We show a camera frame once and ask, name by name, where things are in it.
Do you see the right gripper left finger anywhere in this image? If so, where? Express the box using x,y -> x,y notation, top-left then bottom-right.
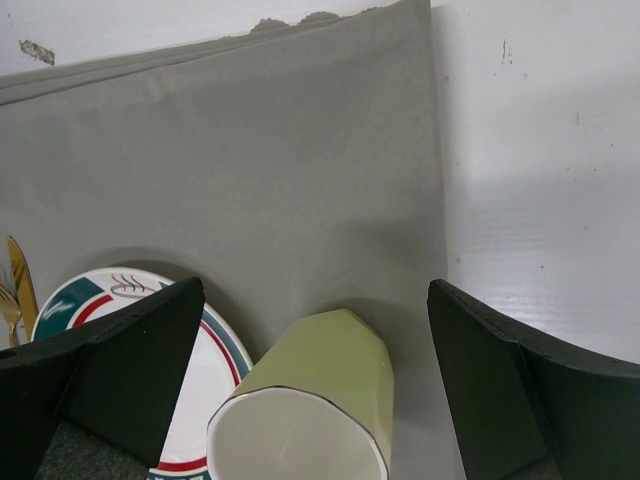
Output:
1,277 -> 205,479

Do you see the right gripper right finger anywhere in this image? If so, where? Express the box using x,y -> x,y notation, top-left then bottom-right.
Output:
427,279 -> 639,479

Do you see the white plate teal rim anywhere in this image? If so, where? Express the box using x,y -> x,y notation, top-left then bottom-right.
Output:
31,267 -> 253,479

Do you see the light green mug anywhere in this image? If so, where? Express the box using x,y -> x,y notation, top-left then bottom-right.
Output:
206,309 -> 394,480

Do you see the grey cloth placemat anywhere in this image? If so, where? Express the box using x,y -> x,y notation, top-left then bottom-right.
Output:
1,1 -> 464,479

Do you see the gold fork green handle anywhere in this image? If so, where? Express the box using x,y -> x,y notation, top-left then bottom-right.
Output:
0,285 -> 22,347

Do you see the gold knife green handle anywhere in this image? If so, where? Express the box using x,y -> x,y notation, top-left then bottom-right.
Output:
7,236 -> 39,341

